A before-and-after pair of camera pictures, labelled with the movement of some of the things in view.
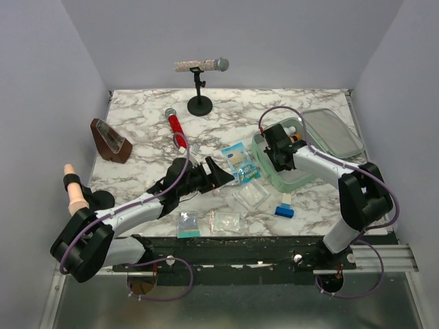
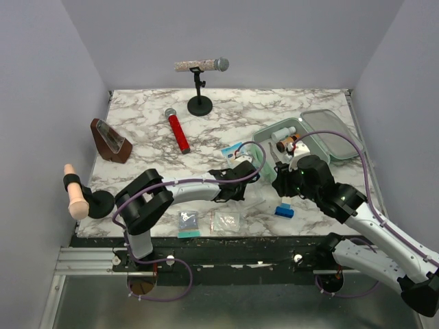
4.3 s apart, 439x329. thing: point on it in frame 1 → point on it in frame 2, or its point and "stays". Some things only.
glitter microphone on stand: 221,64 stays
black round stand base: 103,199 stays
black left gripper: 218,177 → 240,196
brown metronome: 111,145 stays
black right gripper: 278,166 → 282,181
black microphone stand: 199,105 stays
